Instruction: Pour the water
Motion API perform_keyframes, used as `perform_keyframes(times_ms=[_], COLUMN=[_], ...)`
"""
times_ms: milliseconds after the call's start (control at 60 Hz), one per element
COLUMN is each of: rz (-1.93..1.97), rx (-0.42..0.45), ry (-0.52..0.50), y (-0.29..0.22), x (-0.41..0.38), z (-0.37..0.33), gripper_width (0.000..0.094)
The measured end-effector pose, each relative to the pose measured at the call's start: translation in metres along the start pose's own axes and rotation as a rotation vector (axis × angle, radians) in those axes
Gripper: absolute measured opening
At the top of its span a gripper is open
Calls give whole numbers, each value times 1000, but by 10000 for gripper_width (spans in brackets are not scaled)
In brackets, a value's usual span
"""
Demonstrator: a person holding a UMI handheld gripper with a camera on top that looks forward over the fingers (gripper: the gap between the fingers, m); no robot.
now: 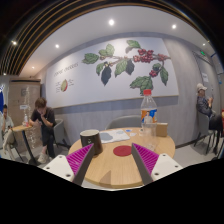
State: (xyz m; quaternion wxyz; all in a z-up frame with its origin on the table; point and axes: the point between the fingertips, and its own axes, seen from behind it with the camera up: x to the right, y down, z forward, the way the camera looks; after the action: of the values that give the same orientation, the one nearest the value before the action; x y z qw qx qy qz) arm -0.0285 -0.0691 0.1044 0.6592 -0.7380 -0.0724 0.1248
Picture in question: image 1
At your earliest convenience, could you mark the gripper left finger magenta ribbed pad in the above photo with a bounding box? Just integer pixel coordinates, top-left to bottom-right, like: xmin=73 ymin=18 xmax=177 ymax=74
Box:
xmin=44 ymin=144 xmax=94 ymax=186

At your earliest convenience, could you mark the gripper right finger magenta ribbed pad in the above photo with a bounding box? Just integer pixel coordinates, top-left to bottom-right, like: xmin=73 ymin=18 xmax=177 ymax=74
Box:
xmin=131 ymin=143 xmax=182 ymax=185

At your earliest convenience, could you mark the red round coaster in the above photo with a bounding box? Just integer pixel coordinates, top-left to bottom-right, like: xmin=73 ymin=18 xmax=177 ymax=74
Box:
xmin=113 ymin=145 xmax=131 ymax=157

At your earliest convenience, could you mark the dark mug with white rim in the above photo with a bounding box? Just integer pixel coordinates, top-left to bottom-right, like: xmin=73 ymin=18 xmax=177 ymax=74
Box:
xmin=80 ymin=129 xmax=103 ymax=155

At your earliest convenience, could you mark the grey chair beside black-clad person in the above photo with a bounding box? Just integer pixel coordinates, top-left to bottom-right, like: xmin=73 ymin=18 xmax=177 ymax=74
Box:
xmin=53 ymin=119 xmax=70 ymax=149

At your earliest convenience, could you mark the small brown cardboard box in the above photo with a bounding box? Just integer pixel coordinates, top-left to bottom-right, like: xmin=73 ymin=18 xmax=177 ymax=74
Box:
xmin=156 ymin=123 xmax=168 ymax=137

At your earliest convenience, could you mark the white paper placemat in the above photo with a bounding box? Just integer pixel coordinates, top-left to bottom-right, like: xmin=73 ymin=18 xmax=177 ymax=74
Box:
xmin=100 ymin=129 xmax=130 ymax=144

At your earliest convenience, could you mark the grey chair behind table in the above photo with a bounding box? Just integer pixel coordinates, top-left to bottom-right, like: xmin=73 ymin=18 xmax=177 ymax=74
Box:
xmin=105 ymin=115 xmax=141 ymax=130

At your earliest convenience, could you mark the clear plastic bottle, red cap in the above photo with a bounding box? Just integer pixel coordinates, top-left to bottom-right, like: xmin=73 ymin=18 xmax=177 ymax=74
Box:
xmin=141 ymin=89 xmax=157 ymax=150

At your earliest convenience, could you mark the seated person in black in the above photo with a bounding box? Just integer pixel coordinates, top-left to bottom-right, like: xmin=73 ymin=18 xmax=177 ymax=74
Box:
xmin=29 ymin=97 xmax=56 ymax=164

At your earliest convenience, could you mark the small round side table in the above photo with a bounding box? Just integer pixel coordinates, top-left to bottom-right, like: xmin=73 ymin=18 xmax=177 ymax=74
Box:
xmin=12 ymin=125 xmax=38 ymax=166

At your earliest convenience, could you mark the grey chair at right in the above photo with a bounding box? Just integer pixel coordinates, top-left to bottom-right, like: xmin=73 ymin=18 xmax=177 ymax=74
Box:
xmin=195 ymin=112 xmax=215 ymax=152

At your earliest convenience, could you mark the person at far left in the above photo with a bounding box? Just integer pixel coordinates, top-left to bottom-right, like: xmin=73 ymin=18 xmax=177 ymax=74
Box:
xmin=0 ymin=104 xmax=15 ymax=160

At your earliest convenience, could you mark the seated person with white cap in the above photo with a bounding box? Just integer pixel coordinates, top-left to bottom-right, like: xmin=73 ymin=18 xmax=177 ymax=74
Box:
xmin=196 ymin=83 xmax=224 ymax=149

